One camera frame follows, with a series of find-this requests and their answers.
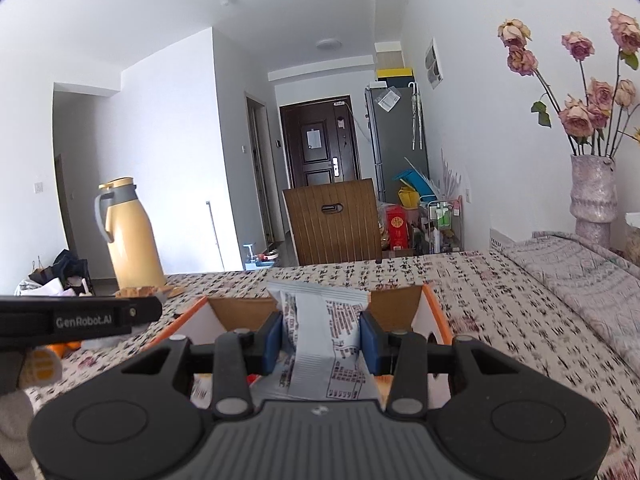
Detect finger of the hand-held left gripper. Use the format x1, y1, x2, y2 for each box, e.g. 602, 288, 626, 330
130, 295, 164, 334

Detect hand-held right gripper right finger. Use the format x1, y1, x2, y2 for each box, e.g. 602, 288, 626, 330
360, 311, 532, 420

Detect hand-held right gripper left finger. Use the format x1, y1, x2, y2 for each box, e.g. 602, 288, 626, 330
106, 311, 284, 420

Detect red orange cardboard box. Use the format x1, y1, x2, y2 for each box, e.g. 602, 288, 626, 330
145, 283, 455, 412

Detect white snack packet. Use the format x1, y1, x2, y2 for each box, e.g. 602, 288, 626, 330
266, 280, 382, 402

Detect white plastic bag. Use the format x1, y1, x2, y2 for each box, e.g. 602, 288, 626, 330
15, 277, 67, 297

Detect cream orange packet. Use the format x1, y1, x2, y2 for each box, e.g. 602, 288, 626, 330
19, 347, 64, 392

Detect dark bag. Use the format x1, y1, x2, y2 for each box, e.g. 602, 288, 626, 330
29, 248, 89, 292

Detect yellow thermos jug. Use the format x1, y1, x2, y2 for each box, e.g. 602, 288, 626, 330
94, 177, 167, 292

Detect brown wooden chair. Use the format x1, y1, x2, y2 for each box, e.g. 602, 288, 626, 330
282, 178, 384, 266

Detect red gift box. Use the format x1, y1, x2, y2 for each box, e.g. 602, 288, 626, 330
385, 204, 411, 251

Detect blue plastic item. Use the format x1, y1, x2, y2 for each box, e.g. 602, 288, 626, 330
392, 169, 436, 196

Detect grey interior door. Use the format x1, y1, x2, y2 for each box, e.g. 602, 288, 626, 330
244, 90, 272, 247

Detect dark brown entrance door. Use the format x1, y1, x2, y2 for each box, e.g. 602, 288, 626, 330
279, 94, 362, 192

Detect grey refrigerator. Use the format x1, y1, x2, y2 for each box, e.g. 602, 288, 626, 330
364, 82, 431, 202

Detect grey pink patterned blanket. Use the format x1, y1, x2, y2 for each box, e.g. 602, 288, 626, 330
489, 232, 640, 378

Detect white folded umbrella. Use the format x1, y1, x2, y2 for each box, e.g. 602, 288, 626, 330
407, 82, 426, 151

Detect pink grey ribbed vase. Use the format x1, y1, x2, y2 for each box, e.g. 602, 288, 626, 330
569, 153, 619, 249

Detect clear storage container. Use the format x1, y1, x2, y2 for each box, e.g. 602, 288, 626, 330
624, 212, 640, 257

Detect dried pink roses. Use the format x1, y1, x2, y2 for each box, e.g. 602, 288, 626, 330
497, 8, 640, 157

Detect mop handle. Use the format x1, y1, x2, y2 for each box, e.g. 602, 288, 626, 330
205, 200, 226, 271

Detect wire utility cart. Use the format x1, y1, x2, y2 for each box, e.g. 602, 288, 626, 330
419, 198, 464, 254

